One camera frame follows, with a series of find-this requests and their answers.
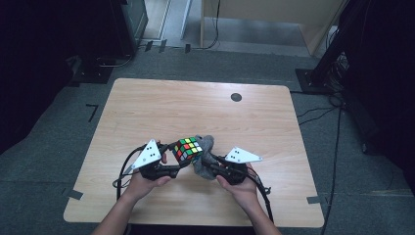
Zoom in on black metal stand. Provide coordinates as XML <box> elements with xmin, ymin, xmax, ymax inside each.
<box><xmin>295</xmin><ymin>0</ymin><xmax>371</xmax><ymax>96</ymax></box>

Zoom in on dark cabinet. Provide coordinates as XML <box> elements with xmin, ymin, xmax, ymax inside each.
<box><xmin>111</xmin><ymin>0</ymin><xmax>150</xmax><ymax>57</ymax></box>

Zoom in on person's right hand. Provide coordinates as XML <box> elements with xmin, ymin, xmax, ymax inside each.
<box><xmin>216</xmin><ymin>164</ymin><xmax>260</xmax><ymax>210</ymax></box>

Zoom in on multicoloured puzzle cube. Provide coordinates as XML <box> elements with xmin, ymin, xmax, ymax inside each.
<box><xmin>172</xmin><ymin>136</ymin><xmax>204</xmax><ymax>165</ymax></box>

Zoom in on grey fluffy cloth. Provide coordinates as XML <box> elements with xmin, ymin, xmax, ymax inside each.
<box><xmin>191</xmin><ymin>134</ymin><xmax>219</xmax><ymax>181</ymax></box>

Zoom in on person's left hand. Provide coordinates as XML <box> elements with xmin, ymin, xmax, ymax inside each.
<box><xmin>121</xmin><ymin>140</ymin><xmax>172</xmax><ymax>203</ymax></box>

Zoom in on light wooden desk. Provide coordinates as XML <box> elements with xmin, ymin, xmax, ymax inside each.
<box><xmin>200</xmin><ymin>0</ymin><xmax>346</xmax><ymax>57</ymax></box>

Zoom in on grey floor tape piece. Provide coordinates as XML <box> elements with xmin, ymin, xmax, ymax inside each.
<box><xmin>306</xmin><ymin>195</ymin><xmax>324</xmax><ymax>206</ymax></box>
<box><xmin>62</xmin><ymin>188</ymin><xmax>84</xmax><ymax>201</ymax></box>

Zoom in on black hanging cable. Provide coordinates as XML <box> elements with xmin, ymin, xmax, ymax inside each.
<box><xmin>195</xmin><ymin>0</ymin><xmax>221</xmax><ymax>51</ymax></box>

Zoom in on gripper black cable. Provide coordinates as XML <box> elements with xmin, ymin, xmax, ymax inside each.
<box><xmin>112</xmin><ymin>145</ymin><xmax>146</xmax><ymax>201</ymax></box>
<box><xmin>248</xmin><ymin>174</ymin><xmax>275</xmax><ymax>223</ymax></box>

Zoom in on long black floor cable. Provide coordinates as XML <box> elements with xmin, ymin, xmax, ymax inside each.
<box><xmin>320</xmin><ymin>107</ymin><xmax>343</xmax><ymax>235</ymax></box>

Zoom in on black stand base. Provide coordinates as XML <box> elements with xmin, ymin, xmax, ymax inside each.
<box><xmin>69</xmin><ymin>55</ymin><xmax>114</xmax><ymax>86</ymax></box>

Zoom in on dark curtain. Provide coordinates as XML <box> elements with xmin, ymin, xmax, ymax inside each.
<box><xmin>341</xmin><ymin>0</ymin><xmax>415</xmax><ymax>187</ymax></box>
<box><xmin>0</xmin><ymin>0</ymin><xmax>115</xmax><ymax>155</ymax></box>

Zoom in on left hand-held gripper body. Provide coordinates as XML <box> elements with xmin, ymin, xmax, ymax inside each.
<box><xmin>131</xmin><ymin>139</ymin><xmax>170</xmax><ymax>181</ymax></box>

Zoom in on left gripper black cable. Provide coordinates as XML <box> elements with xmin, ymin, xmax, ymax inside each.
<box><xmin>112</xmin><ymin>145</ymin><xmax>146</xmax><ymax>201</ymax></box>

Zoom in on black floor cables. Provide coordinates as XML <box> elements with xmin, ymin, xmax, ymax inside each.
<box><xmin>289</xmin><ymin>90</ymin><xmax>345</xmax><ymax>127</ymax></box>

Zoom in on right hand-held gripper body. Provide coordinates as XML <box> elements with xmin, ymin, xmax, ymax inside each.
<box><xmin>221</xmin><ymin>146</ymin><xmax>263</xmax><ymax>185</ymax></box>

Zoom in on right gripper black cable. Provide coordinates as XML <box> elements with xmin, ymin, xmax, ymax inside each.
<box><xmin>248</xmin><ymin>174</ymin><xmax>275</xmax><ymax>223</ymax></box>

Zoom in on black angled floor tape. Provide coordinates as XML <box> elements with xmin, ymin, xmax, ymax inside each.
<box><xmin>85</xmin><ymin>103</ymin><xmax>100</xmax><ymax>123</ymax></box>

